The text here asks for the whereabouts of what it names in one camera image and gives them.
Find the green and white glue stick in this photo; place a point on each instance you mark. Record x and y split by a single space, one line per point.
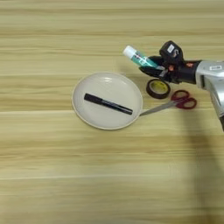
140 57

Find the black box with white label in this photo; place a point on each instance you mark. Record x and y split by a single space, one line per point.
172 52

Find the black and yellow tape roll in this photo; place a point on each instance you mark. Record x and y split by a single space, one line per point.
158 88

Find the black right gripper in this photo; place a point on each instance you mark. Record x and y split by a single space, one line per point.
183 73

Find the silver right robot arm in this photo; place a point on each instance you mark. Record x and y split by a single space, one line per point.
211 78

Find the black marker pen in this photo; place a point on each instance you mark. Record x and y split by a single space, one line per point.
108 103

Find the cream round plate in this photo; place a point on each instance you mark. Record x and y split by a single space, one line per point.
107 100

